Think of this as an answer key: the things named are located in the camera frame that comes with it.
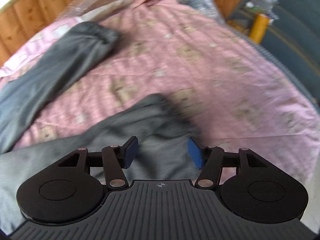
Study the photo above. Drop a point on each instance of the yellow cylinder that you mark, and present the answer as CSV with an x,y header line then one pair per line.
x,y
259,27

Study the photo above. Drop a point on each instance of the pink printed bedsheet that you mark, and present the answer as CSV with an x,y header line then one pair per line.
x,y
175,62

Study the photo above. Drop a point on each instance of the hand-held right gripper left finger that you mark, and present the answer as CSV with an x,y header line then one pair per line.
x,y
131,150

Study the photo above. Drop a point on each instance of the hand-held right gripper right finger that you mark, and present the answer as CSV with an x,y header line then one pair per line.
x,y
195,155

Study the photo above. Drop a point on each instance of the grey pants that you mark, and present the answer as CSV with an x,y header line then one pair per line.
x,y
62,62

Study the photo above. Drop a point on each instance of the grey patterned cloth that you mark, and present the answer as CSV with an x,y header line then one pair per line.
x,y
192,0

